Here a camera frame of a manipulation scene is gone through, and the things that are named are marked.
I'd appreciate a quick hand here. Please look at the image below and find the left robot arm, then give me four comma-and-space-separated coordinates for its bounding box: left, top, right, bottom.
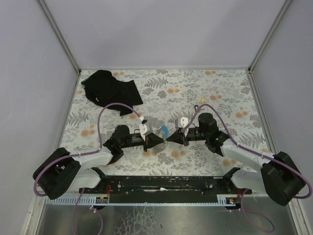
33, 123, 164, 200

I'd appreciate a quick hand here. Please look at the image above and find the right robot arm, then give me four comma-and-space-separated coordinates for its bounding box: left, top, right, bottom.
167, 113, 307, 206

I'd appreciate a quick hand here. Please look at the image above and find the floral table mat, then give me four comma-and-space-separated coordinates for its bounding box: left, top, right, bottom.
59, 69, 272, 176

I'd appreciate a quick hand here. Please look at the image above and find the black cloth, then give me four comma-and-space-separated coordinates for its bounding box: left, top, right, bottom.
81, 70, 143, 107

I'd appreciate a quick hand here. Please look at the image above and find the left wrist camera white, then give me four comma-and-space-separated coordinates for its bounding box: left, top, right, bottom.
139, 119, 151, 136

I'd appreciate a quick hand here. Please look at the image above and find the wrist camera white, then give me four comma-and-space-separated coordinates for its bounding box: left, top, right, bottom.
175, 117, 189, 129
139, 119, 151, 136

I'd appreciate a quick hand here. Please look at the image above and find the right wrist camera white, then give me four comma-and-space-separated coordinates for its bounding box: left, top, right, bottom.
175, 117, 189, 129

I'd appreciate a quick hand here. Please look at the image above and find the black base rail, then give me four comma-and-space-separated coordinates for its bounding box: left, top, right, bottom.
79, 175, 243, 205

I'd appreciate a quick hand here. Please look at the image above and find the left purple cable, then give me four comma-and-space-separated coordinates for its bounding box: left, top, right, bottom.
33, 102, 146, 235

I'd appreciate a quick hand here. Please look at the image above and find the purple cable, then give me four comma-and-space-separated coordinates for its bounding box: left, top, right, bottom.
184, 103, 313, 232
33, 102, 146, 235

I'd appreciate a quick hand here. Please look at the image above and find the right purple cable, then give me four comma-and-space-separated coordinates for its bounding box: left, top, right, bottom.
184, 103, 313, 232

